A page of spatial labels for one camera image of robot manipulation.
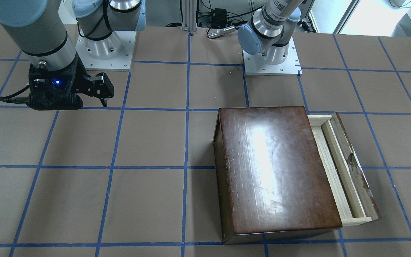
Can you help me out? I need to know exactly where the second arm black gripper body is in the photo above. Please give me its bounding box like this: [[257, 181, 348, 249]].
[[27, 61, 114, 111]]

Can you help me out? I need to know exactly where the light wood drawer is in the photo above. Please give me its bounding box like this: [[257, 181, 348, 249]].
[[308, 112, 382, 227]]

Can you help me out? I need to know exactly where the dark wooden drawer cabinet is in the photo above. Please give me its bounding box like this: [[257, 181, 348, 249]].
[[213, 106, 343, 245]]

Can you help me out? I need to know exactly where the silver cylinder tool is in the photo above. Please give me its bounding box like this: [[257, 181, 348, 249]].
[[207, 25, 236, 39]]

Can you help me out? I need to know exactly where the aluminium frame post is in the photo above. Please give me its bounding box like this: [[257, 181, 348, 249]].
[[181, 0, 198, 35]]

